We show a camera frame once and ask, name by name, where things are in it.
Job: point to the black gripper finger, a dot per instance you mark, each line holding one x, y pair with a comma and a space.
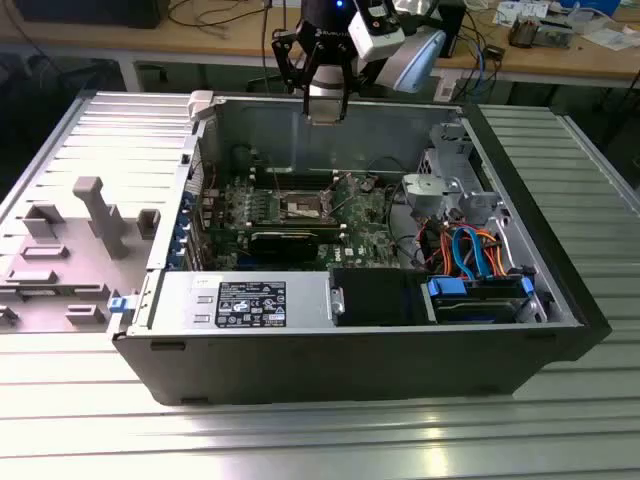
307, 105
344, 105

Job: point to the cpu with silver top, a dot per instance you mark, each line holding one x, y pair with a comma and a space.
325, 112

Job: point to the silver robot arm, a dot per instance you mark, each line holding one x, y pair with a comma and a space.
417, 60

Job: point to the black ram slot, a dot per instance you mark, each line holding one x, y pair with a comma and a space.
300, 178
300, 182
300, 185
300, 174

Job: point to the cpu socket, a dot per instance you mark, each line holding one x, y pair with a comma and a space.
300, 207

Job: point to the long wooden desk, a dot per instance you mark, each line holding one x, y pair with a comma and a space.
225, 47

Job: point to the white label tag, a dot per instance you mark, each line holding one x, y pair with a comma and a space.
445, 90

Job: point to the white plastic case latch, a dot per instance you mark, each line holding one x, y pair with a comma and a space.
202, 105

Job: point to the green motherboard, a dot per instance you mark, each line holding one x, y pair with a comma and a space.
372, 215

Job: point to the green ram stick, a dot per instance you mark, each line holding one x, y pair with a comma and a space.
295, 230

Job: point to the black tower box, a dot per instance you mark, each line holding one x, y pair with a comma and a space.
452, 30

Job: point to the black graphics card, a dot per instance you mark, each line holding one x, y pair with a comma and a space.
285, 246

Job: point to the blue card retainer tab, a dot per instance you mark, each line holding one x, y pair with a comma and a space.
184, 222
189, 200
174, 261
178, 246

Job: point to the silver metal drive cage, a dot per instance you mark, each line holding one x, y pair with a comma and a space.
470, 200

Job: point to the small black adapter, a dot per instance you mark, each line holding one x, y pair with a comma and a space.
495, 52

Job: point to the small copper coil device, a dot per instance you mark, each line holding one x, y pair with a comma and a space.
522, 32

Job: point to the printed paper sheets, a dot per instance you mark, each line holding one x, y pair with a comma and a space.
515, 10

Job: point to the clear plastic box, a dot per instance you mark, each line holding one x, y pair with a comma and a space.
555, 32

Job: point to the black monitor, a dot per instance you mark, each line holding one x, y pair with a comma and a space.
90, 12

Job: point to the grey power supply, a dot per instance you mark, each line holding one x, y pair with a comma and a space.
170, 300

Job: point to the hard disk in blue carrier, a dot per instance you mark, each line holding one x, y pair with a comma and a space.
475, 305

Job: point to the black pc case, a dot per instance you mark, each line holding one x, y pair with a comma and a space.
350, 365

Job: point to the blue plastic latch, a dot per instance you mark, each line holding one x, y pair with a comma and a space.
119, 304

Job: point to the white paper sheet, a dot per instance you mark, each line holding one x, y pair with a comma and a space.
612, 39

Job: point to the grey parts rack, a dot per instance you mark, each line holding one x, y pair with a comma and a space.
75, 270

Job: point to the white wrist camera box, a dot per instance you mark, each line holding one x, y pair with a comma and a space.
375, 30

